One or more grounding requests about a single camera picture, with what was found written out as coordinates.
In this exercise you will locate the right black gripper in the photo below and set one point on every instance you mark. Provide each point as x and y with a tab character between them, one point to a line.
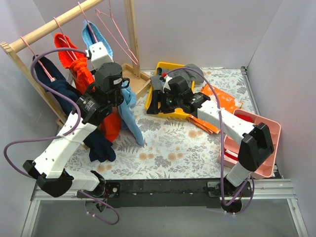
159	102

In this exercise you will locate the pink hanger with orange garment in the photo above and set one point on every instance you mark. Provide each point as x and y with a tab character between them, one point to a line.
64	39

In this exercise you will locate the orange tie-dye shorts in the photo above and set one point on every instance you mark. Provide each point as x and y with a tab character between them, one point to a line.
227	101

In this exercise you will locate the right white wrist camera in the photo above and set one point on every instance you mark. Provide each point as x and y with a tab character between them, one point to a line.
165	79

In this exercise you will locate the red cloth front compartment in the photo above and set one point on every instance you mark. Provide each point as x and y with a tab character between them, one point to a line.
230	155

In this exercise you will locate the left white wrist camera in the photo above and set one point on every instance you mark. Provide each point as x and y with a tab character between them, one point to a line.
98	55

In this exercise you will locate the light blue shorts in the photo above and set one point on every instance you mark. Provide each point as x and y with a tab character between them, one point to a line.
125	109

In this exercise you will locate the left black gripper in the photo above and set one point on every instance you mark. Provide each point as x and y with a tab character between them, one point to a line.
117	95

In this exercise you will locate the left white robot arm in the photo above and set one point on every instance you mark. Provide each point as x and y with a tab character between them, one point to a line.
96	104

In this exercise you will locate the floral patterned table mat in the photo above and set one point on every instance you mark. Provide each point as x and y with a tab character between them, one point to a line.
173	148

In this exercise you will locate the red cloth in organizer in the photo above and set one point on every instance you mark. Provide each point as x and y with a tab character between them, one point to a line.
245	118

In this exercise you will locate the wooden clothes rack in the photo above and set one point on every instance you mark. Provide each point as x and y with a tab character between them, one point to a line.
24	22

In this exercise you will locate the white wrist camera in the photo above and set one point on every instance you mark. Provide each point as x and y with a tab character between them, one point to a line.
98	55
165	79

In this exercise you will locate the pink compartment organizer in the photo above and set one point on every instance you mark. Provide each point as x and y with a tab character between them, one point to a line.
266	170

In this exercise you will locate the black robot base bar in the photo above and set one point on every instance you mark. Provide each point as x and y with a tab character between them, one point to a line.
168	193

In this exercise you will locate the grey shorts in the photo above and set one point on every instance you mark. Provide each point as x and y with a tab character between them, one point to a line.
190	74

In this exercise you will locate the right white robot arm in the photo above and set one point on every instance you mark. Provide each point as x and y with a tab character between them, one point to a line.
254	140

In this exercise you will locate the navy blue garment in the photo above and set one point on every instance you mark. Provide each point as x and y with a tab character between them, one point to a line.
47	73

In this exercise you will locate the bright orange garment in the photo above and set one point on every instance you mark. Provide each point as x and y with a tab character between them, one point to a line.
111	125

